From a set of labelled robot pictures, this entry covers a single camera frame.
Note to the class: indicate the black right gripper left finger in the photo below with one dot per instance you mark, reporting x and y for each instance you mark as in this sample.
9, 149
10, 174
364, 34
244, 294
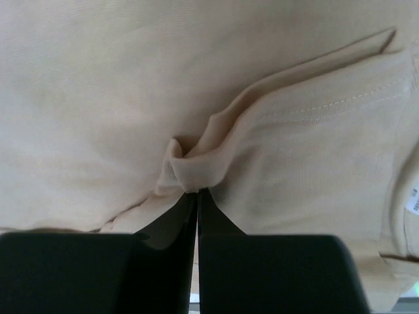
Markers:
145, 272

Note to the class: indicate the beige t shirt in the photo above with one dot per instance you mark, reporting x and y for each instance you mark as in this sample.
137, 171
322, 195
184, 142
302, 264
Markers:
299, 117

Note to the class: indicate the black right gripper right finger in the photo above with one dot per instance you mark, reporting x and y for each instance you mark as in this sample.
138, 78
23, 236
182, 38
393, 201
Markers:
241, 273

